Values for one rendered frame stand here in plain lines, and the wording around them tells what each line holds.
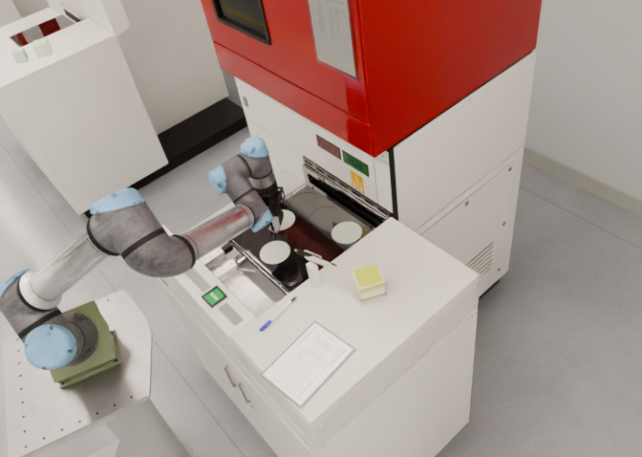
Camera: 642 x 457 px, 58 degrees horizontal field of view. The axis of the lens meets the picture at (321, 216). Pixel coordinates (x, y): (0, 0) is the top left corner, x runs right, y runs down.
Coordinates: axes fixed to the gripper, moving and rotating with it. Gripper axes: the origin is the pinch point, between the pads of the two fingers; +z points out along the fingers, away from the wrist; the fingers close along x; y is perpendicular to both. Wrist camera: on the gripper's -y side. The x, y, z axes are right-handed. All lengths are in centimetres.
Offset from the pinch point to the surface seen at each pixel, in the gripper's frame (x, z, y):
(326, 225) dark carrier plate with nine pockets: -16.2, 1.4, 6.0
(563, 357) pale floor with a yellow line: -103, 91, 25
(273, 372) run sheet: -17, -6, -53
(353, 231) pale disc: -26.1, 1.3, 3.9
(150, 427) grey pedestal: 40, 48, -52
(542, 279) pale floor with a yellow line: -95, 91, 66
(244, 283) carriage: 4.7, 3.3, -19.9
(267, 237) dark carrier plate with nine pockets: 2.0, 1.4, -1.7
